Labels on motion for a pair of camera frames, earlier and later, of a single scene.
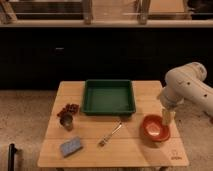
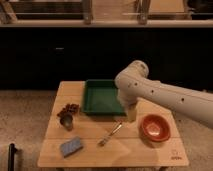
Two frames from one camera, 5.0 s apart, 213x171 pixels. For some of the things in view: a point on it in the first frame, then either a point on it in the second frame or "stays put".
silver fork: (105, 138) stays put
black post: (11, 156) stays put
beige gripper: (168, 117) → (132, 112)
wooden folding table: (141, 140) stays put
